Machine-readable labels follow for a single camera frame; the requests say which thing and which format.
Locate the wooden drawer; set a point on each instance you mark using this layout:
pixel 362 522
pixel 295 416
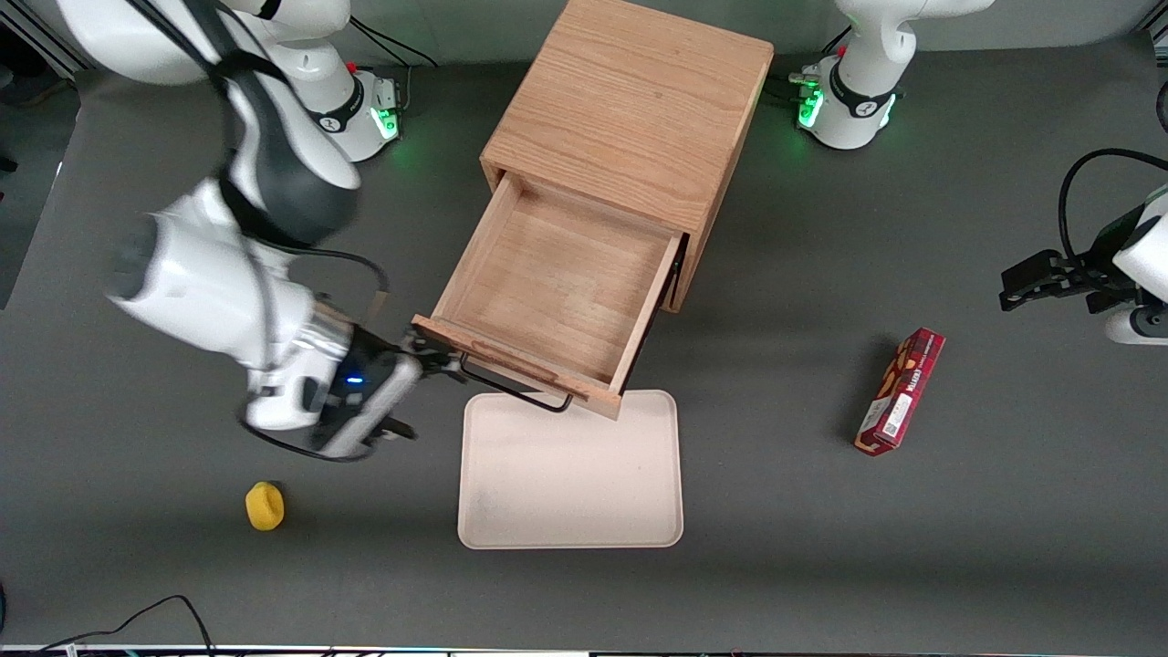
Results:
pixel 557 283

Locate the beige rectangular plastic tray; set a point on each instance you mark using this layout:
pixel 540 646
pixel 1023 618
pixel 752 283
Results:
pixel 570 474

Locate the yellow sponge toy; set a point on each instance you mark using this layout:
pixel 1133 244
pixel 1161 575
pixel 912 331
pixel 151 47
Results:
pixel 265 506

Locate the aluminium frame profile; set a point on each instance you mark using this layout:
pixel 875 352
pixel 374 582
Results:
pixel 41 36

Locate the wooden cabinet body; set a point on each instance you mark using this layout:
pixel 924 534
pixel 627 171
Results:
pixel 639 100

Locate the red snack box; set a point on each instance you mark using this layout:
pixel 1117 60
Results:
pixel 902 391

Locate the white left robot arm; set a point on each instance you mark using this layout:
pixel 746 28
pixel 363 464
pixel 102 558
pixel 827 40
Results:
pixel 858 82

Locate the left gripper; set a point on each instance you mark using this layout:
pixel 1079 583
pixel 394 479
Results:
pixel 1088 270

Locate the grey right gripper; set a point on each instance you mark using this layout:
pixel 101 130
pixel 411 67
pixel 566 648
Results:
pixel 369 362

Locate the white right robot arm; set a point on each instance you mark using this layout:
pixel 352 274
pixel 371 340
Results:
pixel 219 283

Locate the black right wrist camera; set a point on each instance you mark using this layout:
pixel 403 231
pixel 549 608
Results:
pixel 365 360

